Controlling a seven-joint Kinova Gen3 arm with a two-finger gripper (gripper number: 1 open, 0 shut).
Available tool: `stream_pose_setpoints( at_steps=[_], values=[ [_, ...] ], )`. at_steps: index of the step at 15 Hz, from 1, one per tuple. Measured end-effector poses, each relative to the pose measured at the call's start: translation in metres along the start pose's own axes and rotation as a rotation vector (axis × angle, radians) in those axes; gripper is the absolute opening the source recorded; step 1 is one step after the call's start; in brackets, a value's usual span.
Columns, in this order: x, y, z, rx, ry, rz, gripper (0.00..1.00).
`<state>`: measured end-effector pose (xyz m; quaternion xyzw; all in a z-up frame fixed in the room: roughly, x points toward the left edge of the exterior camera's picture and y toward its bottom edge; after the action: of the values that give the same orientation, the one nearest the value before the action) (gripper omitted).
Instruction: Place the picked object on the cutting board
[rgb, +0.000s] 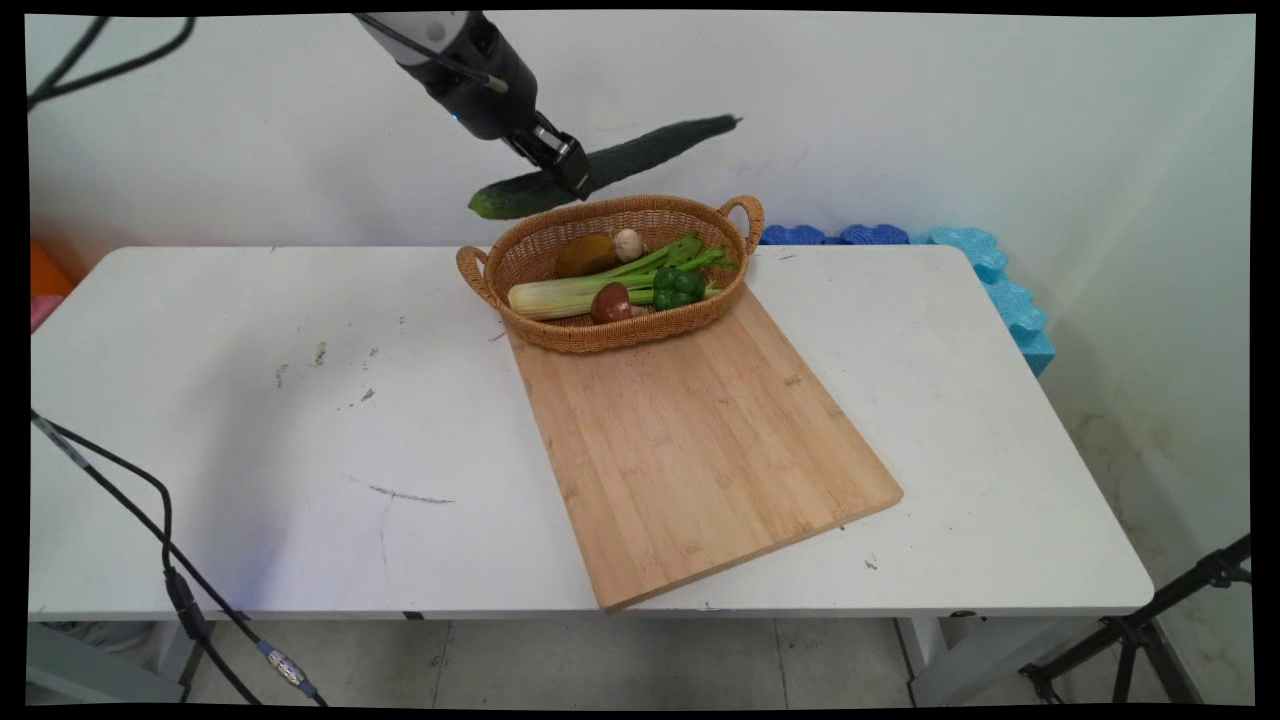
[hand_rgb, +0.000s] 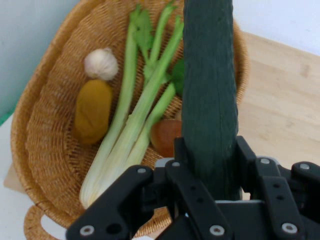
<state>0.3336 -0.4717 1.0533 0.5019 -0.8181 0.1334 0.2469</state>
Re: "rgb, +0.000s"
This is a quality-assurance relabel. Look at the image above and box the green celery stalk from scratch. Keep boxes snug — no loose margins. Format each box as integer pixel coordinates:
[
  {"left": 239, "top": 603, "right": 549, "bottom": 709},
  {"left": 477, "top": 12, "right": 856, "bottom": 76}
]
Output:
[{"left": 507, "top": 234, "right": 739, "bottom": 322}]

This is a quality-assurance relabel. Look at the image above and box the woven wicker basket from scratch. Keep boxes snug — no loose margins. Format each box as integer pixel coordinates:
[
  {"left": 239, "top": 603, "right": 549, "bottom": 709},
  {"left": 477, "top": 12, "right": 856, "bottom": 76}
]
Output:
[{"left": 456, "top": 194, "right": 766, "bottom": 354}]

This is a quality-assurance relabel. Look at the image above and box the black cable with silver connector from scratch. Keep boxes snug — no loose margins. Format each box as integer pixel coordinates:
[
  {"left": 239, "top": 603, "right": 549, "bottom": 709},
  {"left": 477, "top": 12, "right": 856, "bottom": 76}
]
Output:
[{"left": 30, "top": 410, "right": 329, "bottom": 707}]

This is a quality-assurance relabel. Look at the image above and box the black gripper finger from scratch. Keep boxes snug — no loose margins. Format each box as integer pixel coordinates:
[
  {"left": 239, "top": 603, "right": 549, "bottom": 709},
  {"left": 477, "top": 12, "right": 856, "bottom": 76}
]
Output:
[
  {"left": 503, "top": 128, "right": 551, "bottom": 171},
  {"left": 528, "top": 112, "right": 596, "bottom": 199}
]

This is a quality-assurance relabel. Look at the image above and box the black tripod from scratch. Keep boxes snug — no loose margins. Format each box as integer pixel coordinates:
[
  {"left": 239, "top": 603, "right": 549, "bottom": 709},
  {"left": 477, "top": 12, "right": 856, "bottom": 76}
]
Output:
[{"left": 1020, "top": 535, "right": 1253, "bottom": 706}]

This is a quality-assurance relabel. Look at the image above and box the orange object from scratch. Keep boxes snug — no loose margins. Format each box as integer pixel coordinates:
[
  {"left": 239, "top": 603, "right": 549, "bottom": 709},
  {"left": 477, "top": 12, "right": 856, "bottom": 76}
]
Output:
[{"left": 30, "top": 243, "right": 77, "bottom": 299}]

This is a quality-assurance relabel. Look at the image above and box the yellow-brown potato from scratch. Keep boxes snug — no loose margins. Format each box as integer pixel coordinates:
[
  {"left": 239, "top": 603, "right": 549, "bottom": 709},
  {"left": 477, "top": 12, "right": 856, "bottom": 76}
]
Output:
[{"left": 554, "top": 232, "right": 619, "bottom": 279}]

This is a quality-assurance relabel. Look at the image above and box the bamboo cutting board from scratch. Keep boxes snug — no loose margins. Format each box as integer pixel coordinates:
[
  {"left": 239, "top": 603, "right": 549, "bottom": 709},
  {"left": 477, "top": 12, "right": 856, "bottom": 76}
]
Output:
[{"left": 503, "top": 285, "right": 905, "bottom": 612}]

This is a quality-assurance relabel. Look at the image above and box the white table leg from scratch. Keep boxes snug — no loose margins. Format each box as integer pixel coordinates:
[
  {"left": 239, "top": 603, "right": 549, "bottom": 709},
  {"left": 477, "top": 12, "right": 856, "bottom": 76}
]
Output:
[
  {"left": 28, "top": 620, "right": 206, "bottom": 706},
  {"left": 895, "top": 612, "right": 1111, "bottom": 708}
]

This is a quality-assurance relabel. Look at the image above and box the green bell pepper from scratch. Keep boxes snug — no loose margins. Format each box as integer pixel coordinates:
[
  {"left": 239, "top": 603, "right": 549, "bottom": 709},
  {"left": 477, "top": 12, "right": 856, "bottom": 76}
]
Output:
[{"left": 652, "top": 266, "right": 707, "bottom": 311}]

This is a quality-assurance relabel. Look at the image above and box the black cable with black plug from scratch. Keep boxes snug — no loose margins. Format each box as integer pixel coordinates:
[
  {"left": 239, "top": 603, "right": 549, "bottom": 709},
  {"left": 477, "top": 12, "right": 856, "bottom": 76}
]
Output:
[{"left": 45, "top": 418, "right": 263, "bottom": 705}]

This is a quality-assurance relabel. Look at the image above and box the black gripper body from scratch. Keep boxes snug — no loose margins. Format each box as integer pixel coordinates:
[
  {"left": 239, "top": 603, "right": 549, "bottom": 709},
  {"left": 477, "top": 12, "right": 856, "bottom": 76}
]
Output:
[{"left": 400, "top": 14, "right": 546, "bottom": 143}]

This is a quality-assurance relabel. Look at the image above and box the light blue foam mat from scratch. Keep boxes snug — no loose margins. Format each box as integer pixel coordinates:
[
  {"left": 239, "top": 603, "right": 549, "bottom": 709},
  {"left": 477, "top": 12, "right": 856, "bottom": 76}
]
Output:
[{"left": 915, "top": 226, "right": 1058, "bottom": 378}]

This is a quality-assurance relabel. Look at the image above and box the brown round vegetable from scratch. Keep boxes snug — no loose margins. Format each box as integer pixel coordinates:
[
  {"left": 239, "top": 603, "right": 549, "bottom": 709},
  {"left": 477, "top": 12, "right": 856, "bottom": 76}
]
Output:
[{"left": 590, "top": 282, "right": 633, "bottom": 325}]

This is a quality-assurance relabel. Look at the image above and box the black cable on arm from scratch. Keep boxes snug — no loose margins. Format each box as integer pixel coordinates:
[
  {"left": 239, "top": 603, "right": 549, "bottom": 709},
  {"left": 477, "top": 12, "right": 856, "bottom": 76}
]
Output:
[{"left": 362, "top": 13, "right": 509, "bottom": 94}]

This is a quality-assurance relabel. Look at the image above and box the dark green cucumber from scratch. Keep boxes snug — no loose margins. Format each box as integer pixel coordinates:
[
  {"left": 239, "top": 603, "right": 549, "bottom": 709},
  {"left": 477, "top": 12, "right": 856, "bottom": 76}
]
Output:
[{"left": 468, "top": 114, "right": 743, "bottom": 221}]

